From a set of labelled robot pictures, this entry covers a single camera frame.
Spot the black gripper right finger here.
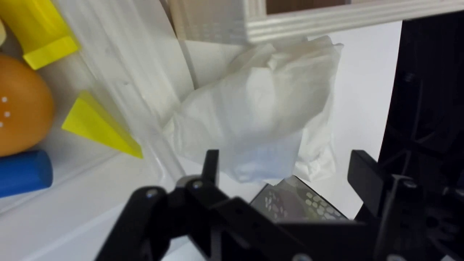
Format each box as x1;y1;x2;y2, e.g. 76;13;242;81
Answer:
346;147;464;261

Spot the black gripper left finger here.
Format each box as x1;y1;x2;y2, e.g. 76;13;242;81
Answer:
94;147;321;261

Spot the white paper towel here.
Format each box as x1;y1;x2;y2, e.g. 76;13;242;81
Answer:
162;34;345;184

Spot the black TV remote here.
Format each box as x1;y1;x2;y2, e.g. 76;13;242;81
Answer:
249;173;348;223

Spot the yellow toy wedge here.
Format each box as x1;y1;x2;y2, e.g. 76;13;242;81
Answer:
59;91;145;160

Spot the blue toy cylinder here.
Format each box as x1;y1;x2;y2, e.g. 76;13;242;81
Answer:
0;147;53;198

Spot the crumpled clear plastic bag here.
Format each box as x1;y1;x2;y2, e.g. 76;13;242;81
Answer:
0;0;195;261

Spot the orange toy ball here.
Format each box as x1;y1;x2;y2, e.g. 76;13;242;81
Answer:
0;50;58;159

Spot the wooden shape sorter box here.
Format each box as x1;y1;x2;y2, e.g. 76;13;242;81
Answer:
165;0;464;46

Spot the yellow toy block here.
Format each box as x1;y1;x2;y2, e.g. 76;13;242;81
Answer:
0;0;81;72

